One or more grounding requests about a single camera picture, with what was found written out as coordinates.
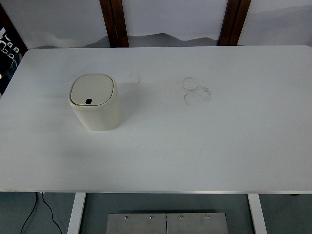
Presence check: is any white table leg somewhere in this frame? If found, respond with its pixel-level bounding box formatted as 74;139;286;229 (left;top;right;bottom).
66;193;87;234
247;194;268;234

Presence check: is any thin black cable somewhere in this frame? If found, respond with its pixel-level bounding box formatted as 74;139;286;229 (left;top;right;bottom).
41;192;63;234
20;192;39;234

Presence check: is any white mountain print screen panel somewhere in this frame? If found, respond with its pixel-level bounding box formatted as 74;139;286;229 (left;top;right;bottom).
239;0;312;47
0;0;111;50
121;0;229;48

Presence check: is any black item with white print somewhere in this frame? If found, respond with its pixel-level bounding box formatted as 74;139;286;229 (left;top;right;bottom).
0;26;27;96

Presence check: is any cream plastic trash bin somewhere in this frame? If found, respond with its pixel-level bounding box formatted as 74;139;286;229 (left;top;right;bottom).
67;73;122;132

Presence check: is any grey metal plate with screws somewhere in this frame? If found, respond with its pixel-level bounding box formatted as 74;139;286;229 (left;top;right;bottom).
106;213;229;234

